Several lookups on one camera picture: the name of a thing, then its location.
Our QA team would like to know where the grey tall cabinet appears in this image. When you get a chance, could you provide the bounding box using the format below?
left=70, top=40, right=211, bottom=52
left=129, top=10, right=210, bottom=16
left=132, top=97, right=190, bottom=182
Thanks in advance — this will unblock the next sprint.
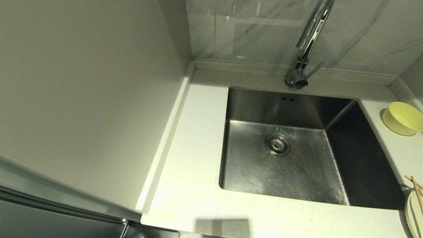
left=0, top=0, right=195, bottom=238

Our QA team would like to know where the chrome kitchen faucet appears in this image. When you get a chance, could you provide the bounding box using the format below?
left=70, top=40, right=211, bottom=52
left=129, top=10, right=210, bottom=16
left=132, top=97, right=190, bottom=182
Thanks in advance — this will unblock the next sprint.
left=285, top=0, right=336, bottom=90

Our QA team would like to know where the cream white round plate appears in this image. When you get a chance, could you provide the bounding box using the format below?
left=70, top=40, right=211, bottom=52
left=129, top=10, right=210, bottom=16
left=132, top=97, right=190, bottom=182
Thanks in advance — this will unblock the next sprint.
left=405, top=188, right=423, bottom=238

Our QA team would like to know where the stainless steel sink basin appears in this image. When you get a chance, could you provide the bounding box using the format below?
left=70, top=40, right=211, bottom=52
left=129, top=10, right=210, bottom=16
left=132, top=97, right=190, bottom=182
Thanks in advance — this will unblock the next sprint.
left=219, top=87, right=407, bottom=211

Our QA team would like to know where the yellow plastic bowl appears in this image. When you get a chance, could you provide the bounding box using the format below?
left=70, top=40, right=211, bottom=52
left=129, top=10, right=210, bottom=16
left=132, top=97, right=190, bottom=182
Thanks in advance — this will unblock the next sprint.
left=382, top=101, right=423, bottom=136

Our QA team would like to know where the round metal drain strainer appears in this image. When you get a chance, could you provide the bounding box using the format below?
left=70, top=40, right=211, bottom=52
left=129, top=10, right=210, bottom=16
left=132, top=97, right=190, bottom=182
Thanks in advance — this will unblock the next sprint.
left=264, top=133, right=292, bottom=156

